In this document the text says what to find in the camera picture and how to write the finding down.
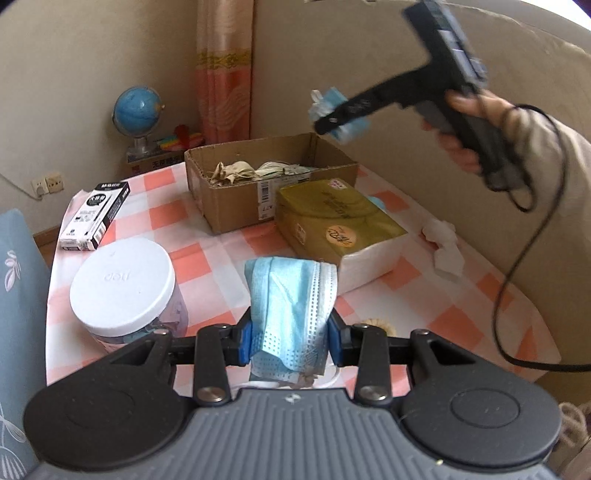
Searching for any light blue face mask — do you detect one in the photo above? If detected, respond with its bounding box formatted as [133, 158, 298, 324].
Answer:
[245, 256, 338, 388]

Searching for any white tissue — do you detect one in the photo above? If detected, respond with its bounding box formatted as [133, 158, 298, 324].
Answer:
[422, 219, 465, 280]

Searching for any blue face mask stack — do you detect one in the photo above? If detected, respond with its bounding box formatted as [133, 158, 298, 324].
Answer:
[308, 87, 370, 144]

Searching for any cream drawstring pouch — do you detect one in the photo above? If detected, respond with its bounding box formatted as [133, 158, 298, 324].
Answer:
[208, 160, 257, 185]

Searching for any person right hand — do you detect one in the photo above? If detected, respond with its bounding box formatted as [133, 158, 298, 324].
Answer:
[422, 90, 516, 174]

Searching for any clear jar white lid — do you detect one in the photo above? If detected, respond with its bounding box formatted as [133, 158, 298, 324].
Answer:
[69, 238, 188, 352]

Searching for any gold tissue pack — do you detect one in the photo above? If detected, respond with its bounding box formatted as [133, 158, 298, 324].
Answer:
[274, 178, 409, 295]

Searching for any blue white round plush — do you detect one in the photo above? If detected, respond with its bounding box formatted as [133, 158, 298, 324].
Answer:
[368, 196, 388, 213]

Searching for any open cardboard box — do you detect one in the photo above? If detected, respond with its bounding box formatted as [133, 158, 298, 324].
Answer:
[185, 133, 358, 234]

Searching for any black white pen box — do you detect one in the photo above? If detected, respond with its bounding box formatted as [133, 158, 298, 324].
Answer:
[57, 181, 130, 251]

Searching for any blue cushion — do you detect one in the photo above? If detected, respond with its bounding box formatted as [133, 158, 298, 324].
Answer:
[0, 209, 50, 479]

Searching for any orange cardboard box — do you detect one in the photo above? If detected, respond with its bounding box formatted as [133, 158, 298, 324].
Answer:
[123, 149, 184, 178]

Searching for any rainbow pop toy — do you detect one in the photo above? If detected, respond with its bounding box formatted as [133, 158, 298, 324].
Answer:
[156, 124, 204, 151]

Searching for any pink orange curtain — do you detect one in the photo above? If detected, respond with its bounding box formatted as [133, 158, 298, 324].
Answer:
[195, 0, 254, 144]

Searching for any blue desk globe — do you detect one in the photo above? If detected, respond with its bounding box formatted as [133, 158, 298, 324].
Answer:
[111, 85, 164, 162]

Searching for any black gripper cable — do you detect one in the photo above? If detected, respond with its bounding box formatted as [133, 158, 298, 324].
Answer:
[491, 103, 591, 372]

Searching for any wall outlet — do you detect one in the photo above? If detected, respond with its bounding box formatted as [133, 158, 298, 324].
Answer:
[31, 172, 64, 197]

